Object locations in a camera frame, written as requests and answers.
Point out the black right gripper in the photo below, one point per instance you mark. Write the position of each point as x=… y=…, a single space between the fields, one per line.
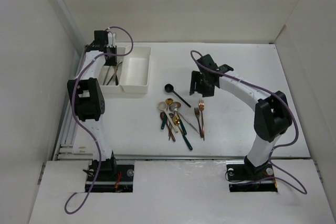
x=196 y=76

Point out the aluminium rail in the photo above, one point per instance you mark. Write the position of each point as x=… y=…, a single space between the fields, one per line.
x=70 y=156

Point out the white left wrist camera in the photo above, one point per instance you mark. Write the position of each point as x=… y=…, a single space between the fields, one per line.
x=111 y=38

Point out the copper fork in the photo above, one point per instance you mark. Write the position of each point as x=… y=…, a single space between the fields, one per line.
x=197 y=114

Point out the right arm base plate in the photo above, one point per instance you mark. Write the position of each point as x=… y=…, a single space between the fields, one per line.
x=242 y=181

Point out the black round spoon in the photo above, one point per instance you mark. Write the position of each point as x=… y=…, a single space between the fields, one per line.
x=170 y=89

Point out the white left utensil tray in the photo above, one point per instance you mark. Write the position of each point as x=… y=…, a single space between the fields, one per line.
x=110 y=75

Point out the silver spoon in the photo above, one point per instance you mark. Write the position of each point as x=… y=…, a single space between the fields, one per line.
x=174 y=107

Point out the cream white spoon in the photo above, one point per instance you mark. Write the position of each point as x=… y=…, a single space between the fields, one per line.
x=162 y=106

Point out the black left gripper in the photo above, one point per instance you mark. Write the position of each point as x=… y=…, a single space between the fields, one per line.
x=112 y=62

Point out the white right utensil tray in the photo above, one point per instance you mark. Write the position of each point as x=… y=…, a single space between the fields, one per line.
x=135 y=71

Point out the copper spoon green handle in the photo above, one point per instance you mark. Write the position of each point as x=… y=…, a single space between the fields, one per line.
x=164 y=120

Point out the gold fork green handle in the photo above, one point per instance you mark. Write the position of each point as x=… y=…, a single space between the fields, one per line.
x=114 y=74

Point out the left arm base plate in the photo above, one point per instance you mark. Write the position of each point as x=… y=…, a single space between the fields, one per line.
x=120 y=182

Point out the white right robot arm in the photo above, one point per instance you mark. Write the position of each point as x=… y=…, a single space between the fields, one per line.
x=271 y=115

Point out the gold spoon green handle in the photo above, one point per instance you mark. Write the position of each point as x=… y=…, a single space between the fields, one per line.
x=177 y=123

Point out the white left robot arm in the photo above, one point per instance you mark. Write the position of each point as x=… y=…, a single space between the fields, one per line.
x=88 y=104

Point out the white utensil tray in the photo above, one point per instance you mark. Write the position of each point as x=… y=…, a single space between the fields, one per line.
x=135 y=71
x=110 y=75

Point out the black fork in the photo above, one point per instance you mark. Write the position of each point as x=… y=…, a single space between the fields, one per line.
x=116 y=79

